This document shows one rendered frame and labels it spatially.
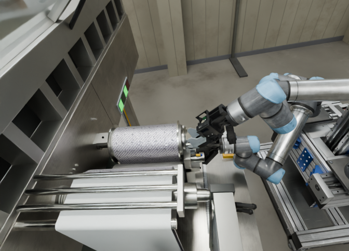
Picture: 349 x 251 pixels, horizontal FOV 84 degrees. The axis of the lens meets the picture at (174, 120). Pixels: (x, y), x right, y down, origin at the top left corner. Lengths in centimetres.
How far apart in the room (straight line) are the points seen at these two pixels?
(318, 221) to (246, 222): 96
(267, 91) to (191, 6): 273
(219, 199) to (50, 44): 60
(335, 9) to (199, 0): 216
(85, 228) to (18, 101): 32
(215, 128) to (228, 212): 30
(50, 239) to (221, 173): 75
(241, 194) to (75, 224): 75
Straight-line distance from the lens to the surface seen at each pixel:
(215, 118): 65
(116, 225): 45
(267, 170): 95
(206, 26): 337
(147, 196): 45
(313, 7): 401
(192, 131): 72
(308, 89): 78
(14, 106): 56
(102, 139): 79
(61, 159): 66
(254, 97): 60
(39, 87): 62
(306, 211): 188
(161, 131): 70
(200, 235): 96
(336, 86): 82
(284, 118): 66
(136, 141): 71
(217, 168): 108
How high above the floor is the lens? 184
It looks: 46 degrees down
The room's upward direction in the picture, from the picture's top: 10 degrees counter-clockwise
